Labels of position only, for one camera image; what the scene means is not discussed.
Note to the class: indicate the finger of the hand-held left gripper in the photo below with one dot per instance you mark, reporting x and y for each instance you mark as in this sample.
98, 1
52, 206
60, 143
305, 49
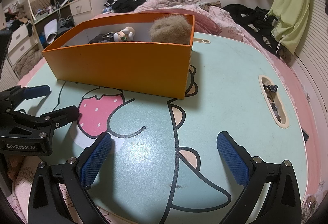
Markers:
64, 114
38, 91

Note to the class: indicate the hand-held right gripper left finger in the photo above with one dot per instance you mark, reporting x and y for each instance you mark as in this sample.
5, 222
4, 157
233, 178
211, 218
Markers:
96, 160

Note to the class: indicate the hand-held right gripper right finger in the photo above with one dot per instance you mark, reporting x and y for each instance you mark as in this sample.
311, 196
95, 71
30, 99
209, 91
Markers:
233, 160

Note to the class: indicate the orange cardboard box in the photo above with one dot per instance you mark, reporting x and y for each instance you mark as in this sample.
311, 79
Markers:
123, 67

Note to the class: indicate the white figurine toy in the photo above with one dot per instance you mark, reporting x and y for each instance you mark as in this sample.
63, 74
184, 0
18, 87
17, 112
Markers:
124, 34

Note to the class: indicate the brown fur ball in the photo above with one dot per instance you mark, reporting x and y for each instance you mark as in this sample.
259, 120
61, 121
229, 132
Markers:
169, 29

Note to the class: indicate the mint cartoon-print desktop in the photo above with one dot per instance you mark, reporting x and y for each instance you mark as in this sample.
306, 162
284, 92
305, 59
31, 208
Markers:
230, 73

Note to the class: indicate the brown floor cloth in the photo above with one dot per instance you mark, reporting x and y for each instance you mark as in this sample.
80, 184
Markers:
25, 62

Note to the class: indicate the pink rose-print blanket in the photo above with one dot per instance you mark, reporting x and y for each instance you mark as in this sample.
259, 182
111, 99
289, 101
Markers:
21, 188

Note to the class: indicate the white drawer unit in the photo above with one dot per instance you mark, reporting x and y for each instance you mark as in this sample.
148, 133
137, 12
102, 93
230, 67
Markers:
20, 34

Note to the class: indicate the white folded object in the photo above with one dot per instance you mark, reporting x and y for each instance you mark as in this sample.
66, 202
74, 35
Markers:
51, 30

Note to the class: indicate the black sock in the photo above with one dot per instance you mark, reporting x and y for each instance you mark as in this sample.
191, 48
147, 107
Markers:
29, 28

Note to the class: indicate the crumpled wrappers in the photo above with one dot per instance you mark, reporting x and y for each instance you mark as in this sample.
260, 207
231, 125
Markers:
271, 96

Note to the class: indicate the smartphone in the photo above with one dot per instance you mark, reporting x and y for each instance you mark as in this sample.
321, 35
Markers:
305, 134

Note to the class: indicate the dark flat object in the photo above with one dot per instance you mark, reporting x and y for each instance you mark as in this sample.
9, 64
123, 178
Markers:
102, 38

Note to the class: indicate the white drawer cabinet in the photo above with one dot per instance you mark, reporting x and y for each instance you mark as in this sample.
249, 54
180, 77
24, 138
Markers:
80, 6

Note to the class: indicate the white power strip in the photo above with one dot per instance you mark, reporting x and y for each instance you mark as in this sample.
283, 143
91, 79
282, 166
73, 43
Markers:
66, 0

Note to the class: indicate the black striped clothes pile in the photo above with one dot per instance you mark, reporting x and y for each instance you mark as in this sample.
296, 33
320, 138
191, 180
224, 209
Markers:
125, 4

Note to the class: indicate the white louvered door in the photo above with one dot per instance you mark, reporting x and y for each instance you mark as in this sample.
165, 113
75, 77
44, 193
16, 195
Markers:
315, 60

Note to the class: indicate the dusty red pillow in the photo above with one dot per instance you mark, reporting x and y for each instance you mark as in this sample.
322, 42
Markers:
207, 24

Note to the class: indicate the pink rumpled quilt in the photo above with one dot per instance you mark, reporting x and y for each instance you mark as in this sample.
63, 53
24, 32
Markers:
230, 19

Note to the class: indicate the large black clothes pile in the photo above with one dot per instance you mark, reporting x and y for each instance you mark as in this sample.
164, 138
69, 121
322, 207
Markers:
243, 15

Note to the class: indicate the light green hanging cloth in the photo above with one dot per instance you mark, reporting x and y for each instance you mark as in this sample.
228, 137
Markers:
294, 9

